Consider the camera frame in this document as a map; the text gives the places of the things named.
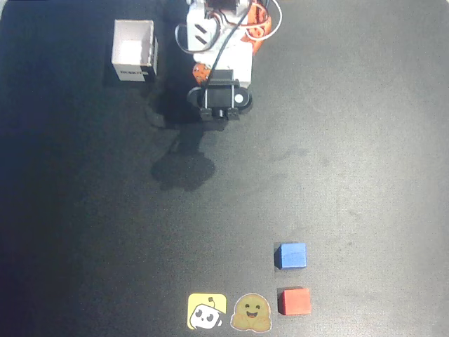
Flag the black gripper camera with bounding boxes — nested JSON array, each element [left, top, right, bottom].
[[187, 69, 253, 122]]

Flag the white cardboard box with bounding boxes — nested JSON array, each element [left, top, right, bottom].
[[111, 19, 159, 84]]

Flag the white servo cable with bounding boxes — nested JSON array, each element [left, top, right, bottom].
[[245, 0, 283, 41]]

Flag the black table mat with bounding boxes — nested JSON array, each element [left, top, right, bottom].
[[0, 0, 449, 337]]

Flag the thin black wire loop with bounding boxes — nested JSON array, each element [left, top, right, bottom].
[[174, 22, 193, 54]]

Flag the yellow robot sticker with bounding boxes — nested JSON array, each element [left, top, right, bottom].
[[187, 293, 228, 331]]

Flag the red cube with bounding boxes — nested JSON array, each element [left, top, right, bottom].
[[276, 286, 312, 316]]

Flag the hugging face emoji sticker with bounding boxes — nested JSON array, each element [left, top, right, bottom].
[[229, 293, 273, 333]]

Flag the blue cube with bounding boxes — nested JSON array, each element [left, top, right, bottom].
[[273, 242, 308, 270]]

